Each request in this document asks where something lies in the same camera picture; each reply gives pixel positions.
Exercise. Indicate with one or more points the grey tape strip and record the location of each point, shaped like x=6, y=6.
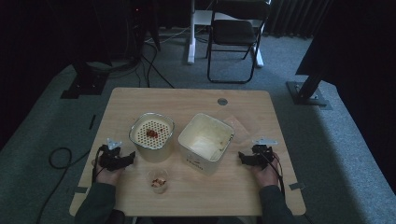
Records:
x=296, y=186
x=80, y=189

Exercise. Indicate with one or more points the black folding chair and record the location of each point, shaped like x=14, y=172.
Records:
x=235, y=34

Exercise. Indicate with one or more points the grey table grommet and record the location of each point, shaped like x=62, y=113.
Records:
x=222, y=101

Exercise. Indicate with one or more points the clear plastic lid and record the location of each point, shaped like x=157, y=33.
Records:
x=241, y=124

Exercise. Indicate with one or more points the square cream bin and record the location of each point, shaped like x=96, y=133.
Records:
x=205, y=143

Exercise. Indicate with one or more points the clear plastic cup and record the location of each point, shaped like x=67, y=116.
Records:
x=158, y=182

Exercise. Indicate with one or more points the food scraps in cup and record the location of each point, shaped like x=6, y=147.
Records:
x=158, y=182

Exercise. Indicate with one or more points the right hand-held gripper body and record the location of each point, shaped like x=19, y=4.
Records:
x=262, y=155

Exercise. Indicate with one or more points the dark curtain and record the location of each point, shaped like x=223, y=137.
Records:
x=292, y=17

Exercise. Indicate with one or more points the round cream bin with strainer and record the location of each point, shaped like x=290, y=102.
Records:
x=151, y=137

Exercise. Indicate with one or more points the person's left hand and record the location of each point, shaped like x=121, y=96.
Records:
x=109, y=175

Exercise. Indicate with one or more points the black stand with base plate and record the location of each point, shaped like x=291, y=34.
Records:
x=306, y=90

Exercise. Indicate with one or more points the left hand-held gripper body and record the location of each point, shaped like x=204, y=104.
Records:
x=109, y=158

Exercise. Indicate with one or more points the black marker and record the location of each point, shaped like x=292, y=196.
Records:
x=92, y=122

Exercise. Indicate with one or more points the red food scraps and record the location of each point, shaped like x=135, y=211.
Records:
x=151, y=132

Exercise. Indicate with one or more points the person's right hand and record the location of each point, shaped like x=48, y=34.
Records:
x=267, y=175

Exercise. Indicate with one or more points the black stand base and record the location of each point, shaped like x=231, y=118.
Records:
x=85, y=82

